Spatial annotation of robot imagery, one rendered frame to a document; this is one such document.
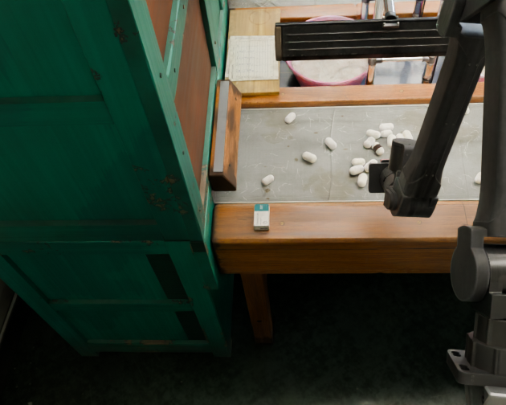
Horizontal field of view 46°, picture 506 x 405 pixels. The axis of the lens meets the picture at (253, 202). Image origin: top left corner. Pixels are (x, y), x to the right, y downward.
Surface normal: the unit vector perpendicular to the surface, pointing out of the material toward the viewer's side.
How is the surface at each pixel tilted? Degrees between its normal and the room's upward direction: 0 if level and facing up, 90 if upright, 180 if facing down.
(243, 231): 0
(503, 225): 33
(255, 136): 0
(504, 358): 38
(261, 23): 0
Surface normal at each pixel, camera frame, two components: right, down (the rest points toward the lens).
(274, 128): -0.07, -0.52
